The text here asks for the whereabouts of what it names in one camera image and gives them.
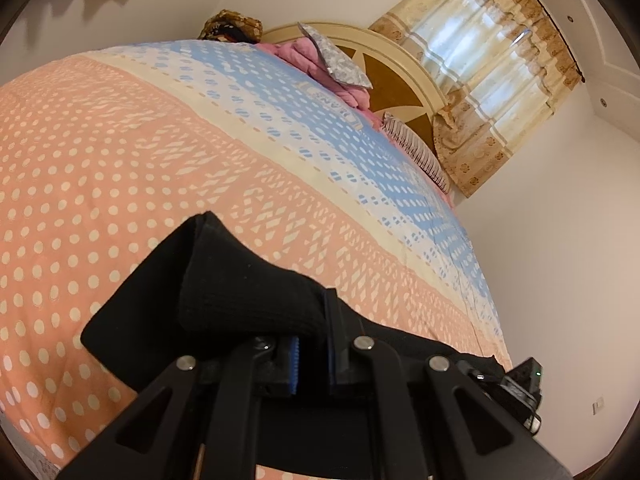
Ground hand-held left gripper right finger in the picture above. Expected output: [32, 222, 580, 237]
[322, 287, 574, 480]

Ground beige patterned window curtain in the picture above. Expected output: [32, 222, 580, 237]
[369, 0, 585, 199]

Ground grey patterned pillow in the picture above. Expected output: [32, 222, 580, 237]
[297, 22, 373, 88]

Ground brown patterned cloth bundle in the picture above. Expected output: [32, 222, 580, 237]
[198, 9, 264, 43]

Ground striped pillow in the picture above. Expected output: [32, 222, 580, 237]
[382, 112, 452, 196]

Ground black pants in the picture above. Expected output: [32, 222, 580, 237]
[80, 211, 507, 466]

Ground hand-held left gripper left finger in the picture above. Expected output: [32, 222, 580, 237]
[57, 335, 301, 480]

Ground polka dot bed sheet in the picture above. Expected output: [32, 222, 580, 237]
[0, 38, 513, 480]

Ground cream wooden headboard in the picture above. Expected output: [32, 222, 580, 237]
[260, 22, 448, 148]

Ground pink blanket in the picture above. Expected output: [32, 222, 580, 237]
[256, 37, 383, 131]

